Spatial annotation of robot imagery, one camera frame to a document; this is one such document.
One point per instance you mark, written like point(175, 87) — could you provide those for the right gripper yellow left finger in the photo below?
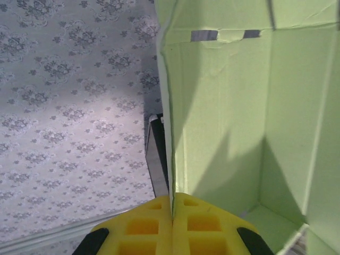
point(143, 228)

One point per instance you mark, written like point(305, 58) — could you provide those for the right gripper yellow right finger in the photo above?
point(202, 225)

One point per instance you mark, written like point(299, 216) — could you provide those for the light green paper box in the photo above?
point(225, 106)

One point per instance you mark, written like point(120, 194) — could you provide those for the black hard case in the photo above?
point(156, 159)

